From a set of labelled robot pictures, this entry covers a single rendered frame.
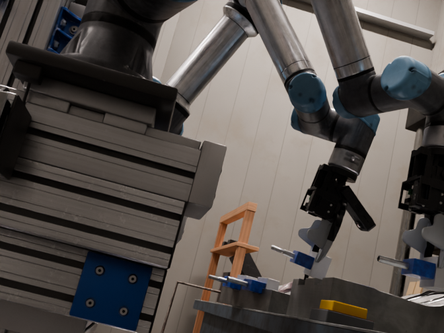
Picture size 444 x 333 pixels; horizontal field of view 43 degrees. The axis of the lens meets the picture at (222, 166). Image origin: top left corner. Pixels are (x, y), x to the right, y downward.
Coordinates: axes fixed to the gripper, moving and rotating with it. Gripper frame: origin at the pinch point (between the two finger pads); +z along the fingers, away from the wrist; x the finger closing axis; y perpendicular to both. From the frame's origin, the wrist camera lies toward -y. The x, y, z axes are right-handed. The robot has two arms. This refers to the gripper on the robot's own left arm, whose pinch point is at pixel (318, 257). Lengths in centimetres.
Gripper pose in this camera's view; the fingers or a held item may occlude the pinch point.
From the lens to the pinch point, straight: 129.8
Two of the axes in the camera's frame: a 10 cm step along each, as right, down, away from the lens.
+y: -9.1, -4.0, -0.9
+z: -3.9, 9.1, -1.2
